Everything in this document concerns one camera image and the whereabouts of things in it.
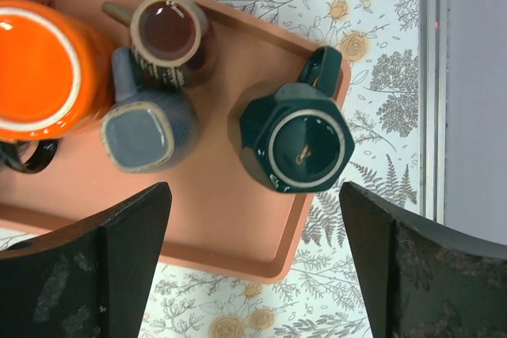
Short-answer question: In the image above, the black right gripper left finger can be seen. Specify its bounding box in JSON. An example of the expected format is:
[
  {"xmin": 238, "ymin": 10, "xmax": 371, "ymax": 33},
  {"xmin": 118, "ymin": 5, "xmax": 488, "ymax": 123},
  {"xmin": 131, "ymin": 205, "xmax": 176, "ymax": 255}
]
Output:
[{"xmin": 1, "ymin": 182, "xmax": 172, "ymax": 337}]

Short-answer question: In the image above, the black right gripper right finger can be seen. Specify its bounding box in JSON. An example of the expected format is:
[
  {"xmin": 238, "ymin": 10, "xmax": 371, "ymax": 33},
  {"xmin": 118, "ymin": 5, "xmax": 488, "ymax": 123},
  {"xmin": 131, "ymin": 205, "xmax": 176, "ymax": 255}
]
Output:
[{"xmin": 339, "ymin": 182, "xmax": 506, "ymax": 337}]

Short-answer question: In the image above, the orange mug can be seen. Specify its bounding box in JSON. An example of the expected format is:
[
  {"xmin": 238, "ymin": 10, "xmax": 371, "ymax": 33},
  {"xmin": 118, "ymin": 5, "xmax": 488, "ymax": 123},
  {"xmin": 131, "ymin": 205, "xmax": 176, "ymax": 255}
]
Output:
[{"xmin": 0, "ymin": 0, "xmax": 116, "ymax": 175}]

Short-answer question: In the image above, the grey-blue square mug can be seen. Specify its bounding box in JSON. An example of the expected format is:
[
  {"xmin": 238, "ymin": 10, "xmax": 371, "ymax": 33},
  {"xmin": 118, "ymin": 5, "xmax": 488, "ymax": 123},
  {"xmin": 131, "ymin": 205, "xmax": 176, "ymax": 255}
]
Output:
[{"xmin": 101, "ymin": 47, "xmax": 199, "ymax": 173}]

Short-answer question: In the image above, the dark green mug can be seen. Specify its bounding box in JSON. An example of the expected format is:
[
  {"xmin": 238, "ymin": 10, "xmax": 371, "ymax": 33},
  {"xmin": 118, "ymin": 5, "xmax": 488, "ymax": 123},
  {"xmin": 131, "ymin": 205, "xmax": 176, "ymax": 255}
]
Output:
[{"xmin": 227, "ymin": 46, "xmax": 355, "ymax": 193}]

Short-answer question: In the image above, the brown striped mug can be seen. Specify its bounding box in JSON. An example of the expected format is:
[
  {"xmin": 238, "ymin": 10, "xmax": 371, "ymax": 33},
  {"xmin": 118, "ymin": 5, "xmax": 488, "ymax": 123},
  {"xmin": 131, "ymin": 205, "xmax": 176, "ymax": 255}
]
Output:
[{"xmin": 102, "ymin": 0, "xmax": 218, "ymax": 90}]

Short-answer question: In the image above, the salmon pink tray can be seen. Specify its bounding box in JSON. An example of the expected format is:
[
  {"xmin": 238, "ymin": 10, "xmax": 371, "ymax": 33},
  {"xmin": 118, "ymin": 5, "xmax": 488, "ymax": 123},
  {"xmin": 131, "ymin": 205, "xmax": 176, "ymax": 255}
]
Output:
[{"xmin": 0, "ymin": 0, "xmax": 353, "ymax": 285}]

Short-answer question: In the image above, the floral table mat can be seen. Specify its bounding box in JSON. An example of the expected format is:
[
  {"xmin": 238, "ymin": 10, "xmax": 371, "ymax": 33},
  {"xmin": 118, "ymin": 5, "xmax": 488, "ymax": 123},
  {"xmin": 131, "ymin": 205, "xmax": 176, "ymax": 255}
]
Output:
[{"xmin": 0, "ymin": 0, "xmax": 427, "ymax": 338}]

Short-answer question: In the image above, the aluminium frame rail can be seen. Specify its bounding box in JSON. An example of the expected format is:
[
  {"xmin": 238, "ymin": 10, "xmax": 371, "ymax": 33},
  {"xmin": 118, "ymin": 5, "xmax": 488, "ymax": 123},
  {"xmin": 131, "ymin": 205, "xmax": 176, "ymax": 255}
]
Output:
[{"xmin": 418, "ymin": 0, "xmax": 449, "ymax": 224}]

